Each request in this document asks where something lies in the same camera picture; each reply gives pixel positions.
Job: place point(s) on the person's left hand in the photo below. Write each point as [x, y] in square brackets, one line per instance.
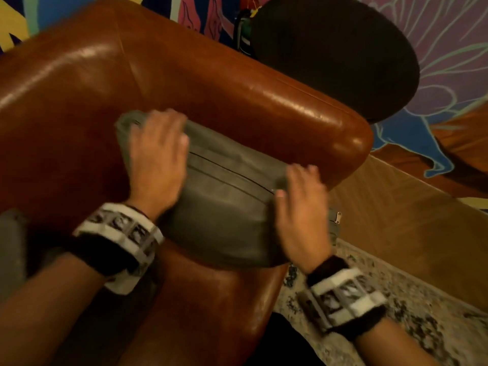
[158, 160]

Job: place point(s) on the person's right hand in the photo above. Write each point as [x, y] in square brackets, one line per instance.
[303, 221]

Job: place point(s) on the grey cushion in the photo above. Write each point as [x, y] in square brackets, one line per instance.
[221, 217]
[11, 255]

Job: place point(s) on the brown leather sofa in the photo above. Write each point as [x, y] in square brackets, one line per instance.
[209, 72]

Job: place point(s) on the person's left forearm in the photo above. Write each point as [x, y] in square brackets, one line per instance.
[45, 312]

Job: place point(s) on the patterned grey rug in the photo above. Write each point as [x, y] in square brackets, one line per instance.
[411, 320]

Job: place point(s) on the green canister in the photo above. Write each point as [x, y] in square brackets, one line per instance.
[244, 38]

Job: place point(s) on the round black side table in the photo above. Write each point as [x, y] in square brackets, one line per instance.
[335, 53]

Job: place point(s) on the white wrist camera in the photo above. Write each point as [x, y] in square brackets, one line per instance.
[122, 283]

